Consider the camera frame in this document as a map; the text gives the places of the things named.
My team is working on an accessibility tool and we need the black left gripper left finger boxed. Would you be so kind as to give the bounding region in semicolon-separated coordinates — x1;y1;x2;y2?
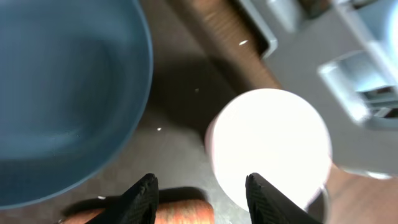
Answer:
86;173;159;224

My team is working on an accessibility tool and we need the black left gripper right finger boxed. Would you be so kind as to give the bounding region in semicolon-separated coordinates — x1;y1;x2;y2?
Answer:
245;173;321;224

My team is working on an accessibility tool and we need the orange carrot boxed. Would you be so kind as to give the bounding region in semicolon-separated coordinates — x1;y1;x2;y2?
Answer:
59;199;215;224

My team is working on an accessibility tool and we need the pink cup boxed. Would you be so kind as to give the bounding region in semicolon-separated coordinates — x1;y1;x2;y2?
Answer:
205;88;332;210

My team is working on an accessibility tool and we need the dark blue plate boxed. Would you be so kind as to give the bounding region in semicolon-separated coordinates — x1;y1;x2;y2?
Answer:
1;0;153;210

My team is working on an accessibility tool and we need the grey dishwasher rack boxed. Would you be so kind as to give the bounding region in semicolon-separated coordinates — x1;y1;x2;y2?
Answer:
239;0;397;179

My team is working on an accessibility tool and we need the brown serving tray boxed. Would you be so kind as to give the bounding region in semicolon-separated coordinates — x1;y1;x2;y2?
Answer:
1;1;269;223

